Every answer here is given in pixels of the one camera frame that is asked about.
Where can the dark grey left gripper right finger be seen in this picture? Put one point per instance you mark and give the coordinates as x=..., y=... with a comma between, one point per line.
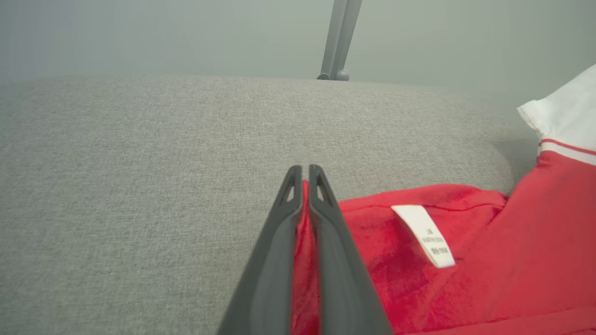
x=344, y=288

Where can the red and white jersey garment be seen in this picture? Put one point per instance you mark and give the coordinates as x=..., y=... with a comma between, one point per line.
x=512, y=256

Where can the grey metal stand pole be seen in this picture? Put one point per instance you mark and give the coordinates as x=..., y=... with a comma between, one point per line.
x=337, y=37

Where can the grey fabric sofa cushion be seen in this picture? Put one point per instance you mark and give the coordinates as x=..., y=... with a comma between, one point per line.
x=139, y=186

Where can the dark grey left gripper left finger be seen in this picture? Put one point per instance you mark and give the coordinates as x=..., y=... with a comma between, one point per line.
x=265, y=288

